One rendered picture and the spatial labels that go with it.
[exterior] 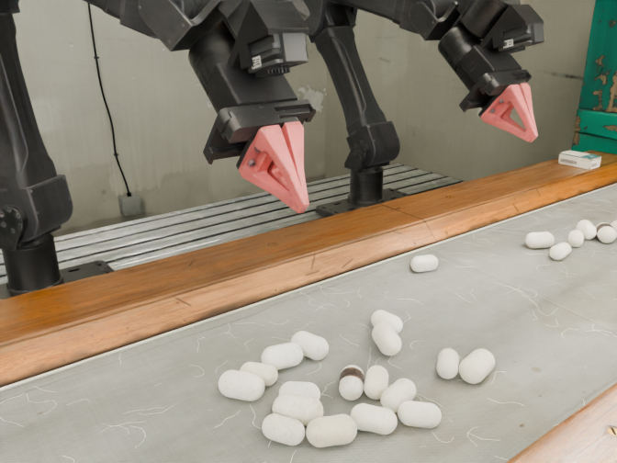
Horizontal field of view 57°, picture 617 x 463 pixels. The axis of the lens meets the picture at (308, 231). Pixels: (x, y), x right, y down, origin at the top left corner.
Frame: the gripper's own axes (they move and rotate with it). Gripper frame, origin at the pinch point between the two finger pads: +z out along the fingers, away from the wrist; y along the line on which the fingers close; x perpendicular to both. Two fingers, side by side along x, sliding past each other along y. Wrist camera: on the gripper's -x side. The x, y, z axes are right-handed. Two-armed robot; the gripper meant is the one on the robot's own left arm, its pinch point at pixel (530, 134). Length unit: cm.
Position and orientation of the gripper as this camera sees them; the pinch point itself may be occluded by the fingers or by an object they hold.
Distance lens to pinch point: 87.2
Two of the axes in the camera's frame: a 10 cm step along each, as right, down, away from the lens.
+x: -3.8, 5.4, 7.5
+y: 8.0, -2.1, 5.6
